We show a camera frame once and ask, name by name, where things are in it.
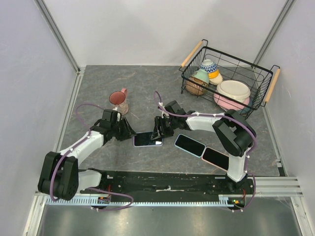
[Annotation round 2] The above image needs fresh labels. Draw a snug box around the lavender phone case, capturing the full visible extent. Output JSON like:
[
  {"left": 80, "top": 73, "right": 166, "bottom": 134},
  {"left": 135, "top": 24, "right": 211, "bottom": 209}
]
[{"left": 133, "top": 131, "right": 164, "bottom": 148}]

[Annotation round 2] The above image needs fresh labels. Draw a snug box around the cream bowl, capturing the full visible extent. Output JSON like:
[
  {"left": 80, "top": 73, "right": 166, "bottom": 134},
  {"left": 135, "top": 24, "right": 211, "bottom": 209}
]
[{"left": 217, "top": 80, "right": 251, "bottom": 100}]

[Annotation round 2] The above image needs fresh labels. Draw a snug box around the brown bowl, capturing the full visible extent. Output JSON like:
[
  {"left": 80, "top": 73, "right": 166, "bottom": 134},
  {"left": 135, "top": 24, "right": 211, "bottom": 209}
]
[{"left": 185, "top": 77, "right": 208, "bottom": 96}]

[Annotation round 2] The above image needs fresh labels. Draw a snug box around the blue patterned bowl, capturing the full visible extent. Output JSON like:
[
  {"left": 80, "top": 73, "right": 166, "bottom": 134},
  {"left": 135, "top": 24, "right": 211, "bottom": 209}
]
[{"left": 199, "top": 59, "right": 218, "bottom": 73}]

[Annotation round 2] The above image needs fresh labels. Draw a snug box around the slotted cable duct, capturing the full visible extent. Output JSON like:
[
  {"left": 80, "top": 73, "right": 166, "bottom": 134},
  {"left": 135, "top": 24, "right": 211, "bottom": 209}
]
[{"left": 45, "top": 196, "right": 234, "bottom": 207}]

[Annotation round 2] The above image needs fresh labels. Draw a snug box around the blue-edged black phone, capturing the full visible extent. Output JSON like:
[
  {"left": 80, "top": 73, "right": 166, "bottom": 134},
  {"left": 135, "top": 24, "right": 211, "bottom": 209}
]
[{"left": 134, "top": 132, "right": 163, "bottom": 147}]

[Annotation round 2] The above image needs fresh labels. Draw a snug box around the teal bowl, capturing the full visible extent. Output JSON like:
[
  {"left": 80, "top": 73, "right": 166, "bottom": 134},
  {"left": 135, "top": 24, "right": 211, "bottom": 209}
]
[{"left": 233, "top": 98, "right": 252, "bottom": 115}]

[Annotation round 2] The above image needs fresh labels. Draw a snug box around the black wire basket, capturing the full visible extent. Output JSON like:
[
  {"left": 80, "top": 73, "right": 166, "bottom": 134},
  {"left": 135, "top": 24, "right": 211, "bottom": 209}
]
[{"left": 179, "top": 39, "right": 278, "bottom": 118}]

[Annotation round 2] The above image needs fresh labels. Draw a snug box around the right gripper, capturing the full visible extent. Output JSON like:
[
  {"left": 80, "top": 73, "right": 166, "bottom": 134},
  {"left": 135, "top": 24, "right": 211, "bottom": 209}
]
[{"left": 152, "top": 118, "right": 177, "bottom": 142}]

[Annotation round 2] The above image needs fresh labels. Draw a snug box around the pink floral mug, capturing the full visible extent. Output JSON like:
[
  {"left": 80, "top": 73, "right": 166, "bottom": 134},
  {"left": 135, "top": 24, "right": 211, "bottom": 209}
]
[{"left": 109, "top": 88, "right": 128, "bottom": 115}]

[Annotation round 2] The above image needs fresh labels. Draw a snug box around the yellow white bowl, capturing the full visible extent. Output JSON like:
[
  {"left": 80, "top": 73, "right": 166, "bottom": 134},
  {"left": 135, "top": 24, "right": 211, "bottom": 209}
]
[{"left": 208, "top": 69, "right": 223, "bottom": 85}]

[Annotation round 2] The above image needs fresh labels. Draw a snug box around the pink phone case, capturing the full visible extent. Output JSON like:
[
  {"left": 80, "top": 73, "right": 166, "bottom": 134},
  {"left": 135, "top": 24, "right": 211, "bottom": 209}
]
[{"left": 201, "top": 147, "right": 229, "bottom": 172}]

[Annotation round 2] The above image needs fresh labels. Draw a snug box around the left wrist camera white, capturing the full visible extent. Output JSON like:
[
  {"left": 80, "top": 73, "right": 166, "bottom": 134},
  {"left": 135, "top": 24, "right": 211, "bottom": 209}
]
[{"left": 113, "top": 106, "right": 122, "bottom": 122}]

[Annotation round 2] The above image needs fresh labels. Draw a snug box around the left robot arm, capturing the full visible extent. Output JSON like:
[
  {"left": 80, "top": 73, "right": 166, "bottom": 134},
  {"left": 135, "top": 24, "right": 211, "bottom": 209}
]
[{"left": 37, "top": 109, "right": 136, "bottom": 201}]

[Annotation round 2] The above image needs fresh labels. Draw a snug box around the light blue phone case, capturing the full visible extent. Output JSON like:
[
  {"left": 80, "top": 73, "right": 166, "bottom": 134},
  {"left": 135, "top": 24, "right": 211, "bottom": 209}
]
[{"left": 174, "top": 134, "right": 206, "bottom": 158}]

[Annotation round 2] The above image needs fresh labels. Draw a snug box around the aluminium frame rail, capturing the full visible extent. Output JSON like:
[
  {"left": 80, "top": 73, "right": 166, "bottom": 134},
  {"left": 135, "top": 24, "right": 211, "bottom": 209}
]
[{"left": 255, "top": 177, "right": 303, "bottom": 197}]

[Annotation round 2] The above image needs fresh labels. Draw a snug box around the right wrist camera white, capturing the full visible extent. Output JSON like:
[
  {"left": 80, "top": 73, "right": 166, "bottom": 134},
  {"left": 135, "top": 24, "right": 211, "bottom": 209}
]
[{"left": 158, "top": 102, "right": 168, "bottom": 118}]

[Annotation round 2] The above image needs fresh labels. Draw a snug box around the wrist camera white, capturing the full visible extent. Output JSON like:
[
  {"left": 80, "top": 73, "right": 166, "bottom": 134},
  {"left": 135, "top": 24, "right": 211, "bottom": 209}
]
[
  {"left": 113, "top": 106, "right": 122, "bottom": 122},
  {"left": 158, "top": 102, "right": 168, "bottom": 118}
]

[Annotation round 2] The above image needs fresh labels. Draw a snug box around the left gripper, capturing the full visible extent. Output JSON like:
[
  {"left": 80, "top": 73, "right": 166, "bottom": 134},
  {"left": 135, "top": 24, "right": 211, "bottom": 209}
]
[{"left": 111, "top": 117, "right": 137, "bottom": 142}]

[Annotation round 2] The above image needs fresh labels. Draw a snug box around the green bowl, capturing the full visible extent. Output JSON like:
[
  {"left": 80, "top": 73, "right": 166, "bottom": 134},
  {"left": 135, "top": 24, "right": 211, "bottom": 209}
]
[{"left": 191, "top": 69, "right": 209, "bottom": 84}]

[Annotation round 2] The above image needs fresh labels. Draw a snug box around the pink bowl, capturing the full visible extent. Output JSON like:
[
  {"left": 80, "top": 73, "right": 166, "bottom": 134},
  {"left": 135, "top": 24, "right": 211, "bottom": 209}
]
[{"left": 214, "top": 93, "right": 250, "bottom": 111}]

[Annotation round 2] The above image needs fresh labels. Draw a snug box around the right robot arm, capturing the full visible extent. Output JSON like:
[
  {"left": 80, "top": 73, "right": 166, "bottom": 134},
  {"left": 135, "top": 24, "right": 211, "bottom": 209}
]
[{"left": 151, "top": 100, "right": 257, "bottom": 194}]

